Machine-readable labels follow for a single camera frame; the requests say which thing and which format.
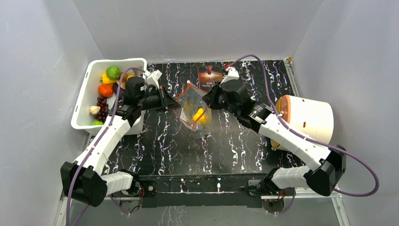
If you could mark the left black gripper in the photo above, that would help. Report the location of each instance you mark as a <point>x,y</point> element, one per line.
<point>169,103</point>

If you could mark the dark red grape bunch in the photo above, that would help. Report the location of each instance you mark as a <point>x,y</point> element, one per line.
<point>104,112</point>

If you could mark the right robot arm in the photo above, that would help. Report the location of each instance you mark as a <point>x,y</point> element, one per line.
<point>323,166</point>

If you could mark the book with dark cover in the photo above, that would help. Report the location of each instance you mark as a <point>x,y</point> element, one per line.
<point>208,75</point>

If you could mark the yellow pear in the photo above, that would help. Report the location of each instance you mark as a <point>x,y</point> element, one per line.
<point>200,117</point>

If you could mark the garlic bulb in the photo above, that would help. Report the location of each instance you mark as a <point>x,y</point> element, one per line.
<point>94,110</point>

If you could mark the aluminium frame rail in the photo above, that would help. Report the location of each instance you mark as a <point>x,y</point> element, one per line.
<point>300,207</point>

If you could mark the yellow bell pepper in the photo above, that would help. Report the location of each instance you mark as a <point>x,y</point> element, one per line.
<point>107,80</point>

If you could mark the green cabbage toy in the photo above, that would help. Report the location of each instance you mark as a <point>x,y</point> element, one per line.
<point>97,123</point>

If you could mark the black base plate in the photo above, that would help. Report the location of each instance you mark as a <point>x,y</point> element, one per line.
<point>202,190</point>

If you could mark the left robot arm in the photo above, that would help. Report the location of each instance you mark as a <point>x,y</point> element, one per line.
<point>83,179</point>

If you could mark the green round fruit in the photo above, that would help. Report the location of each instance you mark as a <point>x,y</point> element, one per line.
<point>113,72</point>

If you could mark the white cylinder orange lid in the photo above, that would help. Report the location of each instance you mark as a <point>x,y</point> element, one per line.
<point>312,117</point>

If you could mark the clear zip top bag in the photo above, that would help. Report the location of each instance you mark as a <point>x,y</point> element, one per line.
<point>191,100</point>

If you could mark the grey toy fish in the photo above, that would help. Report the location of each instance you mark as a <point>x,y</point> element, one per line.
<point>137,71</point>

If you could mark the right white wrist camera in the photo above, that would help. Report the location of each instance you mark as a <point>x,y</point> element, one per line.
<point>232,74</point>

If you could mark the orange persimmon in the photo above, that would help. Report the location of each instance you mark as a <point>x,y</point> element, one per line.
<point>105,90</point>

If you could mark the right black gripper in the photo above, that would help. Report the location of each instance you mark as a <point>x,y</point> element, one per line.
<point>216,97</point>

